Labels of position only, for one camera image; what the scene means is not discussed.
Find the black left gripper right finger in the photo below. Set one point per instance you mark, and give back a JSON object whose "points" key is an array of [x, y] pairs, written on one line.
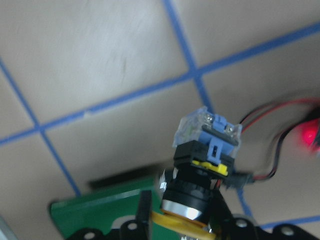
{"points": [[221, 219]]}

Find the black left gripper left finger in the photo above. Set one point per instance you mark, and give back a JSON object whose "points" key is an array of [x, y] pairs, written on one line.
{"points": [[143, 215]]}

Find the yellow mushroom push button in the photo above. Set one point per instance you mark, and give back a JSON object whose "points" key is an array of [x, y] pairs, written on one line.
{"points": [[206, 145]]}

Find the green conveyor belt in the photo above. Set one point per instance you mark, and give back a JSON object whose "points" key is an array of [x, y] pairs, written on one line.
{"points": [[107, 209]]}

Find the black sensor circuit board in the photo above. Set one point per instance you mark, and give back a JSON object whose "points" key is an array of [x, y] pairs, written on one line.
{"points": [[309, 128]]}

